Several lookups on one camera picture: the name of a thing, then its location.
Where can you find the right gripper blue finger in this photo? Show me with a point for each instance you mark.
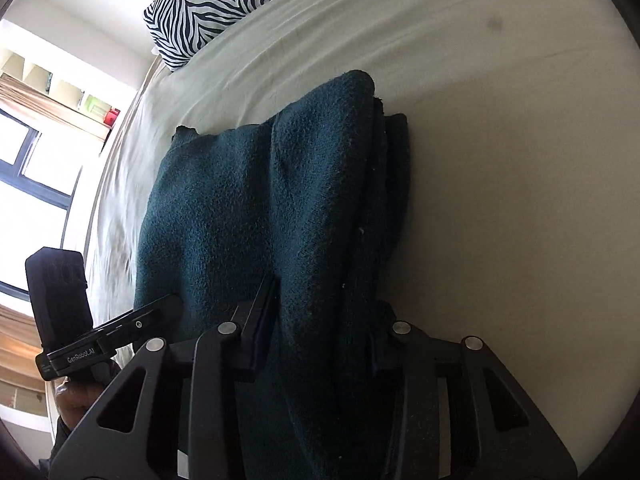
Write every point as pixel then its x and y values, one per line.
pixel 256 320

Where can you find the dark teal knit sweater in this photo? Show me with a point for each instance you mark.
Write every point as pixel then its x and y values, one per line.
pixel 316 196

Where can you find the person's left hand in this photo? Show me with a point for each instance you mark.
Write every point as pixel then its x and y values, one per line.
pixel 74 399

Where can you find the dark framed window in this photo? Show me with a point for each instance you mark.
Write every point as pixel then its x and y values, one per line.
pixel 36 193

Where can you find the red box on shelf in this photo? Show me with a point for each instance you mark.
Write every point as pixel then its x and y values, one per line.
pixel 111 117

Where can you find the wooden window blind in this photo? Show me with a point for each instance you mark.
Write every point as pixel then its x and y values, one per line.
pixel 30 103

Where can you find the beige bed sheet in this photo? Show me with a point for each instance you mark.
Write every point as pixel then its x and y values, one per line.
pixel 523 223

